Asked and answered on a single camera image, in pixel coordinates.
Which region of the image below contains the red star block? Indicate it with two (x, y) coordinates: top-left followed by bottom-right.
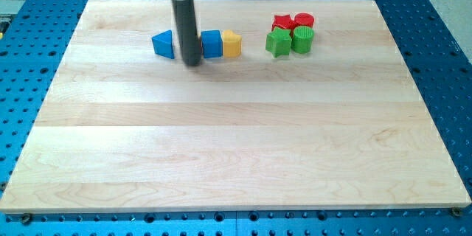
(271, 15), (294, 31)

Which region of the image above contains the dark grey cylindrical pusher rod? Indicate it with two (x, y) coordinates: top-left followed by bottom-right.
(171, 0), (201, 66)

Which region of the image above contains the light wooden board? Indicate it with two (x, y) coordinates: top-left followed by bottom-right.
(1, 0), (471, 214)

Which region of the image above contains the left board clamp screw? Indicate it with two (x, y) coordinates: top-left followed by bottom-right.
(19, 213), (32, 225)

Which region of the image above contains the red cylinder block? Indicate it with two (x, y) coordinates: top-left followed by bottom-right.
(294, 13), (316, 28)

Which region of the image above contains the board clamp screw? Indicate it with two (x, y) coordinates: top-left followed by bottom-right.
(450, 207), (462, 218)
(19, 213), (32, 225)

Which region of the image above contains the green star block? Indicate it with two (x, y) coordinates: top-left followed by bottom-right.
(265, 27), (292, 58)

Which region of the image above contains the blue triangular block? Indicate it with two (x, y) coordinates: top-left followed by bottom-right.
(151, 29), (175, 59)

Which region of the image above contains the right board clamp screw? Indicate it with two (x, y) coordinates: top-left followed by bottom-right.
(450, 207), (462, 218)

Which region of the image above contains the yellow heart block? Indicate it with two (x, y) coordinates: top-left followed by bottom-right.
(221, 29), (242, 58)

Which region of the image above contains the blue perforated metal base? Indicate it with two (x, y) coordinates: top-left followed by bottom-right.
(1, 0), (471, 236)

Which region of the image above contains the green cylinder block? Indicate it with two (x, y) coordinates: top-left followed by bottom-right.
(291, 26), (314, 54)

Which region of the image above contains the blue cube block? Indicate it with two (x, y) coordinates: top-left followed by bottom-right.
(201, 30), (223, 58)

